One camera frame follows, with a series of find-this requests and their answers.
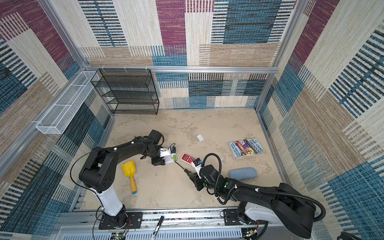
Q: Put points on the black wire shelf rack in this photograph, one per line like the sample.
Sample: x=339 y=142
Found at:
x=127 y=91

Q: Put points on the black marker pen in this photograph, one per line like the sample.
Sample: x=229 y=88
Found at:
x=157 y=227

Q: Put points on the colourful magazine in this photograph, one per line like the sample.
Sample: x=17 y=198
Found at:
x=246 y=148

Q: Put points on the yellow toy shovel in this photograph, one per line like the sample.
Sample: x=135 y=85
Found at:
x=129 y=170

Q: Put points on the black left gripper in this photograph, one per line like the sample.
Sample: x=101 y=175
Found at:
x=158 y=161

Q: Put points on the white battery cover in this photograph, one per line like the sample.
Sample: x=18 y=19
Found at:
x=200 y=138

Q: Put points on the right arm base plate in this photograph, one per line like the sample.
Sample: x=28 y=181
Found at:
x=231 y=218

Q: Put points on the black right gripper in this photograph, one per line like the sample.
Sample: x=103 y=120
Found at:
x=198 y=184

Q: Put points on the red white remote control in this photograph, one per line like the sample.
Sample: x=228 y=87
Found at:
x=187 y=158

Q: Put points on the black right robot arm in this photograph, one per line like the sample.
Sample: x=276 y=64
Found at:
x=295 y=211

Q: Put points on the white mesh wall basket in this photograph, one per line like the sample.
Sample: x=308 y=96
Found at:
x=59 y=116

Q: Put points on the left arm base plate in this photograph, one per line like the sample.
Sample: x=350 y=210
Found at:
x=127 y=220

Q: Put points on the blue grey sponge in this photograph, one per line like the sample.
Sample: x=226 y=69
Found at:
x=243 y=174

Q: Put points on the black yellow screwdriver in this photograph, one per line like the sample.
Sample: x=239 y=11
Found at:
x=184 y=169

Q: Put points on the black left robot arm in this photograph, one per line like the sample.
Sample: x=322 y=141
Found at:
x=99 y=171

